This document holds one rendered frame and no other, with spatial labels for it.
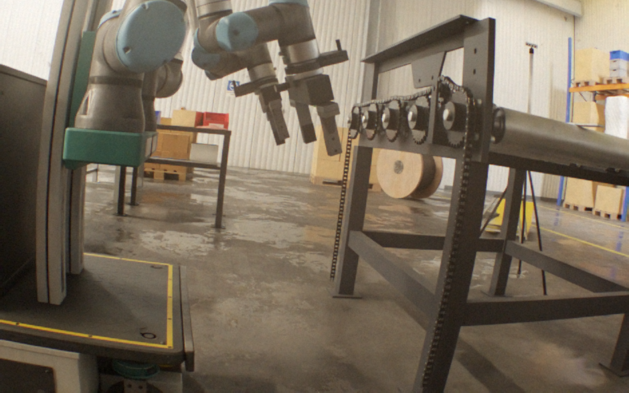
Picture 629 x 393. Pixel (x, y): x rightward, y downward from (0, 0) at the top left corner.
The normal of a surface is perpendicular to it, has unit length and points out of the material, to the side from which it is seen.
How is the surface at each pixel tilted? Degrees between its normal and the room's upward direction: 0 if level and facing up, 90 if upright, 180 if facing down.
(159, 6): 97
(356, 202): 90
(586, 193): 90
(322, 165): 90
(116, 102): 72
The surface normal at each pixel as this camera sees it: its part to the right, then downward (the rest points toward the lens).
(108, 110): 0.31, -0.19
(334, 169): 0.09, 0.09
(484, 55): -0.98, -0.10
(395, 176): -0.78, -0.04
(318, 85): 0.36, 0.25
